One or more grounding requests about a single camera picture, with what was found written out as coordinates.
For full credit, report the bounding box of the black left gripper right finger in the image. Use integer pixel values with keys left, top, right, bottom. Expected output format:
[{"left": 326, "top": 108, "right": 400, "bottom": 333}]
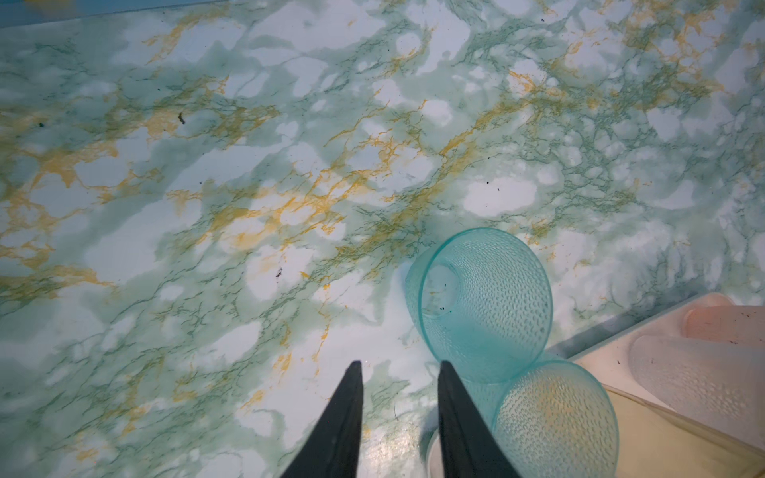
[{"left": 437, "top": 360, "right": 520, "bottom": 477}]

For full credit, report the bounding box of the short clear dimpled cup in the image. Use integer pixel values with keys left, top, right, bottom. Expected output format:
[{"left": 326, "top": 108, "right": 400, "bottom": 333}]
[{"left": 629, "top": 336, "right": 764, "bottom": 448}]

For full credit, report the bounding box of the pink rectangular tray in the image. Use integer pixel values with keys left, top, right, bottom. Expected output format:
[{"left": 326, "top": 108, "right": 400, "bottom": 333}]
[{"left": 425, "top": 291, "right": 765, "bottom": 478}]

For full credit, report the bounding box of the teal dimpled tall cup front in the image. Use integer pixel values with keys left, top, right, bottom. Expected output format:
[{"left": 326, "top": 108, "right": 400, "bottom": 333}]
[{"left": 463, "top": 354, "right": 620, "bottom": 477}]

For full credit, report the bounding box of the yellow tall glass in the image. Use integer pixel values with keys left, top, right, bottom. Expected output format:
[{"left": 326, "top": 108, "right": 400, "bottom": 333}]
[{"left": 606, "top": 388, "right": 764, "bottom": 477}]

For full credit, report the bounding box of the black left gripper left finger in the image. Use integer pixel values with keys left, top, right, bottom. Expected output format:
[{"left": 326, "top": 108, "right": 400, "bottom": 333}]
[{"left": 282, "top": 360, "right": 364, "bottom": 478}]

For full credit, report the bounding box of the teal dimpled tall cup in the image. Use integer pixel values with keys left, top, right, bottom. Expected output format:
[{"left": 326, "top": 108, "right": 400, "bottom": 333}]
[
  {"left": 463, "top": 354, "right": 620, "bottom": 477},
  {"left": 404, "top": 228, "right": 553, "bottom": 384}
]

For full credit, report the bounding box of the short pink dimpled cup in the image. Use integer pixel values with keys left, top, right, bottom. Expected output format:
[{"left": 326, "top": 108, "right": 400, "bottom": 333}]
[{"left": 683, "top": 306, "right": 764, "bottom": 348}]

